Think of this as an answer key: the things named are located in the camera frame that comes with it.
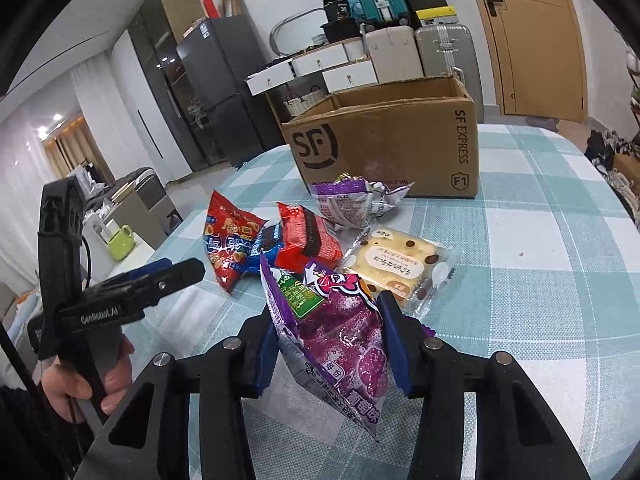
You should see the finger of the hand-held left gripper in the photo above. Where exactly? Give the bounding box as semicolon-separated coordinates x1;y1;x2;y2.
95;258;174;291
90;258;207;311

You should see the purple grape candy bag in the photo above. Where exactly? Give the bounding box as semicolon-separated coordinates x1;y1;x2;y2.
259;252;436;443

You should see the black labelled bag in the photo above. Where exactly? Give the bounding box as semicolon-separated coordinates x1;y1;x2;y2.
322;0;353;23

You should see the cream cake packet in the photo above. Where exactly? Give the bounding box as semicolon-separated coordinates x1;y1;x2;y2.
340;226;458;318

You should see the purple silver snack packet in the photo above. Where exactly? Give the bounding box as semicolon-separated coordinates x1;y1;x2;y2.
309;174;415;231

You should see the orange curtain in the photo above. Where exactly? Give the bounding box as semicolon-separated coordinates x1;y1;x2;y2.
42;115;116;186

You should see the oval silver-framed mirror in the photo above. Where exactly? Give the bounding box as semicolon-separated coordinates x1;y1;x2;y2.
270;7;326;56

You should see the grey sofa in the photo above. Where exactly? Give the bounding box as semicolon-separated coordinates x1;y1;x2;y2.
82;166;183;251

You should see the brown cardboard box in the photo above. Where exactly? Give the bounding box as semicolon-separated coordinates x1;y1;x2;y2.
267;75;485;200

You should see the woven laundry basket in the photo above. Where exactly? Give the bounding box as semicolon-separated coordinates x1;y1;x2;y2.
282;85;331;118

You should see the pile of sneakers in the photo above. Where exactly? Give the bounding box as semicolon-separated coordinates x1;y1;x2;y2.
582;127;640;221

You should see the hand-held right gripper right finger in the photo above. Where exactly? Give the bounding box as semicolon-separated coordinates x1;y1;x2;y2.
375;291;593;480

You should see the green mug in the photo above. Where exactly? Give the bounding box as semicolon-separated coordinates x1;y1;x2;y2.
107;224;135;261

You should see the black refrigerator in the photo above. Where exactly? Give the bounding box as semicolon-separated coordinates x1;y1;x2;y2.
175;16;286;173

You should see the small brown carton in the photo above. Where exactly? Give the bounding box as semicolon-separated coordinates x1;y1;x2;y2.
612;152;640;181

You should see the white wardrobe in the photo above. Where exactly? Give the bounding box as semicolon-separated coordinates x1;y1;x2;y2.
70;30;173;191

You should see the red black snack packet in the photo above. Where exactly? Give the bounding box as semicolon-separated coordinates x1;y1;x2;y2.
274;201;343;276

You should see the silver suitcase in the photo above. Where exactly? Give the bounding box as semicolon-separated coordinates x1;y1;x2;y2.
414;24;485;123

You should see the red cartoon snack bag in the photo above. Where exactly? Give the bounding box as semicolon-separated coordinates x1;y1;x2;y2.
202;190;268;295

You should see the person's left hand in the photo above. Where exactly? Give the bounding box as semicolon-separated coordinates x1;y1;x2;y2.
40;335;136;423

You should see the beige suitcase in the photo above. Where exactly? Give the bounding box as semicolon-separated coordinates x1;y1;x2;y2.
362;25;423;85

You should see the dark glass cabinet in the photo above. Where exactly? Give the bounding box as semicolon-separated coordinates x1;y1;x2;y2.
127;0;211;183

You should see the wooden door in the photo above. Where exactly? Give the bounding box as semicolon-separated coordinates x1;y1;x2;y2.
460;0;588;123

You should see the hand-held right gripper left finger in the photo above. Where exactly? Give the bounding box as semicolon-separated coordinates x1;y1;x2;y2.
72;310;281;480

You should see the white drawer desk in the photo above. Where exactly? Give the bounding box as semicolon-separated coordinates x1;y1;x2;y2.
245;40;378;97

